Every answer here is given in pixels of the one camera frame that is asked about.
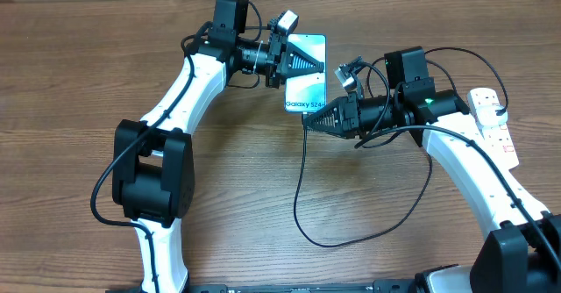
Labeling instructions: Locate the white power strip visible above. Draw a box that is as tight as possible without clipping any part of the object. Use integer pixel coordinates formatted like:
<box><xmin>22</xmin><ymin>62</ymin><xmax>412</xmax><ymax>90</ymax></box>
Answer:
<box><xmin>467</xmin><ymin>88</ymin><xmax>519</xmax><ymax>169</ymax></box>

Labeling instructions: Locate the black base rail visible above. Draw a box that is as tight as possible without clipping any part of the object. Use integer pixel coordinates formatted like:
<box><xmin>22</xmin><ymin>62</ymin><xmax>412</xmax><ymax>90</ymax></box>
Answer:
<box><xmin>104</xmin><ymin>278</ymin><xmax>422</xmax><ymax>293</ymax></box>

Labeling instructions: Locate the Galaxy S24 smartphone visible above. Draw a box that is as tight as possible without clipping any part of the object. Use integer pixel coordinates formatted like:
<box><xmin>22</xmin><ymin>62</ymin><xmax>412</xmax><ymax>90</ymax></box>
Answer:
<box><xmin>284</xmin><ymin>33</ymin><xmax>327</xmax><ymax>113</ymax></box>

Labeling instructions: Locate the white charger plug adapter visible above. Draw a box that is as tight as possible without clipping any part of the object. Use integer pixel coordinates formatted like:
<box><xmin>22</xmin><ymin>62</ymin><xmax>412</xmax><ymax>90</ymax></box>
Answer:
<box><xmin>474</xmin><ymin>104</ymin><xmax>508</xmax><ymax>130</ymax></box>

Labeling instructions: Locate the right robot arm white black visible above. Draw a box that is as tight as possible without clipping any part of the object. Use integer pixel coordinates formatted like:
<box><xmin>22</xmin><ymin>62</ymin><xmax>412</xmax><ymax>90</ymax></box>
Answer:
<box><xmin>302</xmin><ymin>46</ymin><xmax>560</xmax><ymax>292</ymax></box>

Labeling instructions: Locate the black USB charging cable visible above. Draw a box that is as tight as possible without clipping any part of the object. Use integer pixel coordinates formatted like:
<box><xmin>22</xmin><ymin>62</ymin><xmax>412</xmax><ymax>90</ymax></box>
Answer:
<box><xmin>292</xmin><ymin>46</ymin><xmax>509</xmax><ymax>248</ymax></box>

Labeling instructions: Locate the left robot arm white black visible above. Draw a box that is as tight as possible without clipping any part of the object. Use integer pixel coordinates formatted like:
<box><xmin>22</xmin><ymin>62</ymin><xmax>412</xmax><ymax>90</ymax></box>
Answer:
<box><xmin>100</xmin><ymin>0</ymin><xmax>327</xmax><ymax>292</ymax></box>

